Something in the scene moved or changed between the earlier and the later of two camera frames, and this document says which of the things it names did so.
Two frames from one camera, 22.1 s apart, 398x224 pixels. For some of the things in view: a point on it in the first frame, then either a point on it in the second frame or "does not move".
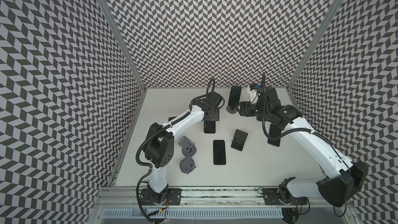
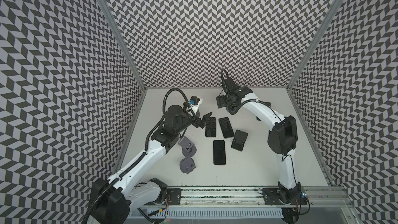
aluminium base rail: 223,197 does not move
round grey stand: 187,165 does not move
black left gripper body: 215,116 to 197,123
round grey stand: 231,110 does not move
